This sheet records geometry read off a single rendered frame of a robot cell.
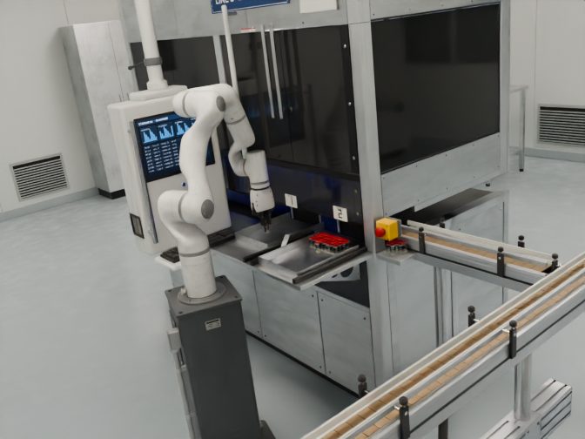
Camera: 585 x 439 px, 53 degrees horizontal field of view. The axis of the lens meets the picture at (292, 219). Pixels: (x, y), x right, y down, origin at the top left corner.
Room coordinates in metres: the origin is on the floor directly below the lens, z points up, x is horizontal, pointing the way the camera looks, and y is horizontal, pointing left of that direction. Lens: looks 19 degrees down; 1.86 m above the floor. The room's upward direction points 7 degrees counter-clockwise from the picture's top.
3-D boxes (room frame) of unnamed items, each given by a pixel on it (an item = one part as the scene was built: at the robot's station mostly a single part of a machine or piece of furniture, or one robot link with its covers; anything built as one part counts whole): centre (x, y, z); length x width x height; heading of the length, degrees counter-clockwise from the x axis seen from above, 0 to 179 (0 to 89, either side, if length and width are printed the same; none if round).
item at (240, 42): (2.87, 0.10, 1.50); 0.47 x 0.01 x 0.59; 37
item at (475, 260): (2.11, -0.67, 0.92); 0.69 x 0.16 x 0.16; 37
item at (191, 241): (2.15, 0.42, 1.16); 0.19 x 0.12 x 0.24; 56
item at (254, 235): (2.65, 0.07, 0.90); 0.34 x 0.26 x 0.04; 127
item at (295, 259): (2.31, -0.05, 0.90); 0.34 x 0.26 x 0.04; 127
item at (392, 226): (2.25, -0.38, 0.99); 0.08 x 0.07 x 0.07; 127
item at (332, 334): (3.40, -0.10, 0.44); 2.06 x 1.00 x 0.88; 37
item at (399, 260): (2.27, -0.43, 0.87); 0.14 x 0.13 x 0.02; 127
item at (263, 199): (2.51, 0.12, 1.11); 0.10 x 0.08 x 0.11; 122
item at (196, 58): (3.30, 0.43, 1.50); 0.49 x 0.01 x 0.59; 37
